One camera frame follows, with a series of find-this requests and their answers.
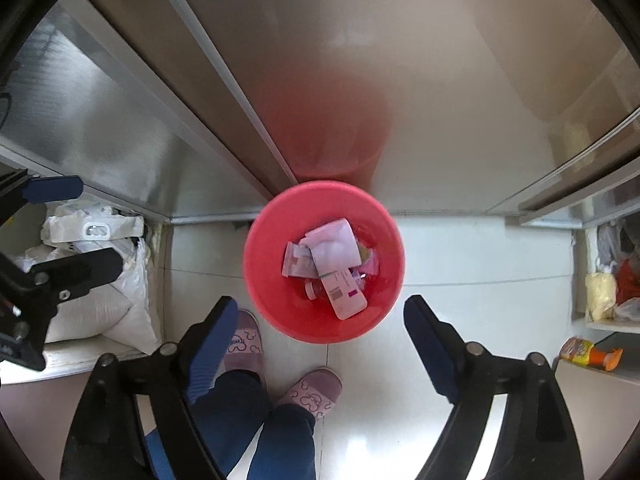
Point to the pale yellow bag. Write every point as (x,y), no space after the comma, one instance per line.
(600,295)

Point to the person's left leg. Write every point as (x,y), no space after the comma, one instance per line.
(235,420)

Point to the person's left slipper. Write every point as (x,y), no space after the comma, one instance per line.
(245,340)

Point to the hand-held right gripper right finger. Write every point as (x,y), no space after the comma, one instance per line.
(430,350)

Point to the steel cabinet door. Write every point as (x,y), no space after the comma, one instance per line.
(400,60)

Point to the person's leg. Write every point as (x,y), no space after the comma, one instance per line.
(285,445)
(235,420)

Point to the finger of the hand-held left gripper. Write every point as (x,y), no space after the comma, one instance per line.
(75,271)
(52,188)

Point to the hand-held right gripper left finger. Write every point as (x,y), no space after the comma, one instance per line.
(210,350)

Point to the person's right slipper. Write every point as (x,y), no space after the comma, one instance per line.
(310,395)

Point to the red plastic bucket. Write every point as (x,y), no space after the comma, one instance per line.
(270,280)

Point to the person's right leg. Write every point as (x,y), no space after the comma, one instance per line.
(285,445)

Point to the red plastic bag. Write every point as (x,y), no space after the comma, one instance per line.
(629,280)

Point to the small pink white box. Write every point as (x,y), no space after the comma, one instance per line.
(296,262)

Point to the orange yellow plastic bottle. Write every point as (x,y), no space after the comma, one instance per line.
(585,351)

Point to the white woven sack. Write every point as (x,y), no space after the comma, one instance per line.
(115,310)

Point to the clear plastic bag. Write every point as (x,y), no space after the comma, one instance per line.
(607,245)

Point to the person's slipper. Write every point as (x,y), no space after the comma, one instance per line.
(245,340)
(310,395)

